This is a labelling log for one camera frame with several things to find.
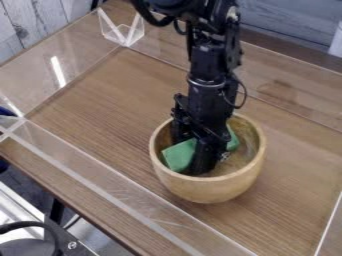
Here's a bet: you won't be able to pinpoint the black table leg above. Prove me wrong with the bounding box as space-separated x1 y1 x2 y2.
50 199 66 224

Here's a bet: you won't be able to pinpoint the black cable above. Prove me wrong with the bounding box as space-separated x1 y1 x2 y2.
0 218 63 256

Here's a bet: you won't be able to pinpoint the grey metal bracket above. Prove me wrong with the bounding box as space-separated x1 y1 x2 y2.
55 227 99 256

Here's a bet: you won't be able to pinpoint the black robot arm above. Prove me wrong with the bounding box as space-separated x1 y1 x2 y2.
130 0 245 176

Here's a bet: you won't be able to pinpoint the green rectangular block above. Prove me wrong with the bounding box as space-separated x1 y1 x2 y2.
162 126 241 175

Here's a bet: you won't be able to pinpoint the clear acrylic tray walls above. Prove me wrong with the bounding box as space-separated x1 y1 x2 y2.
0 2 342 256

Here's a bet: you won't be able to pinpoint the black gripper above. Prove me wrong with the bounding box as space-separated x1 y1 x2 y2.
171 78 239 175

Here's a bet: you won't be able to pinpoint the brown wooden bowl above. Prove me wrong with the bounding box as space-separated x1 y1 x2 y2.
149 114 267 204

